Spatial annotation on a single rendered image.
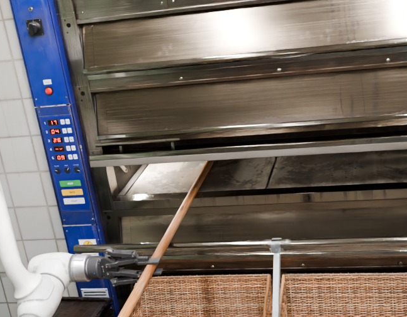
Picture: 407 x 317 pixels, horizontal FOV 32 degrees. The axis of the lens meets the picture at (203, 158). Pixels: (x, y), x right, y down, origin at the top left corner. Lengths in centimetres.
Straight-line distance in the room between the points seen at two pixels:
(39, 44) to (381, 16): 122
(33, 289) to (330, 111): 116
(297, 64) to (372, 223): 66
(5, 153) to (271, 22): 120
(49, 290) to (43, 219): 80
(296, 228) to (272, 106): 49
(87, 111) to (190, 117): 41
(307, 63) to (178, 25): 48
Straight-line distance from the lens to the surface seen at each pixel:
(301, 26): 249
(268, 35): 250
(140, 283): 217
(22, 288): 225
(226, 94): 260
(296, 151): 245
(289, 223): 275
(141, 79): 265
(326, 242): 233
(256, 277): 283
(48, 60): 273
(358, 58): 250
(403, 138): 243
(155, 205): 281
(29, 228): 307
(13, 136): 293
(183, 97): 264
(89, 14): 267
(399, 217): 272
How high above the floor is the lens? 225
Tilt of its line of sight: 20 degrees down
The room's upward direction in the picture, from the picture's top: 9 degrees counter-clockwise
